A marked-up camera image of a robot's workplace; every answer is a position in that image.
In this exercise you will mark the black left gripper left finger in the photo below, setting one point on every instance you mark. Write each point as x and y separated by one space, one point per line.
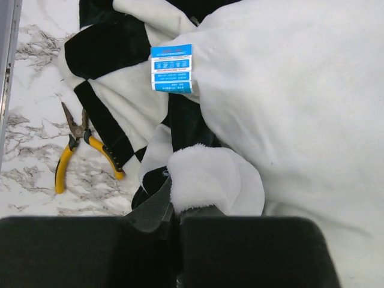
121 251

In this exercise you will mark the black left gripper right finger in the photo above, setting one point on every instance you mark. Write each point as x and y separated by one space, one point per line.
228 251

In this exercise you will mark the white pillow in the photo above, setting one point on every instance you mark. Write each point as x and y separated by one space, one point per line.
296 88

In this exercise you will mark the black and white checkered pillowcase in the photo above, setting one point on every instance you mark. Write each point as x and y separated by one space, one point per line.
151 136

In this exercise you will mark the aluminium left side rail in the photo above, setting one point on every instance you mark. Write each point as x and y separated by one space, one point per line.
10 18

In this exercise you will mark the blue pillow care label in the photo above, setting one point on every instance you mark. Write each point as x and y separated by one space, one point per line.
171 69

